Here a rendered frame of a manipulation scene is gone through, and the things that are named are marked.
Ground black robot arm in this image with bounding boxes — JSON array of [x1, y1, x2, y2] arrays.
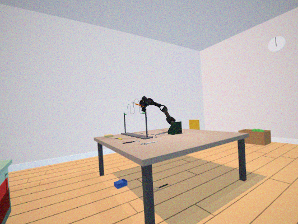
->
[[139, 96, 176, 125]]

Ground small blue block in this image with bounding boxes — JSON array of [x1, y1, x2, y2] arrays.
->
[[114, 179, 127, 189]]

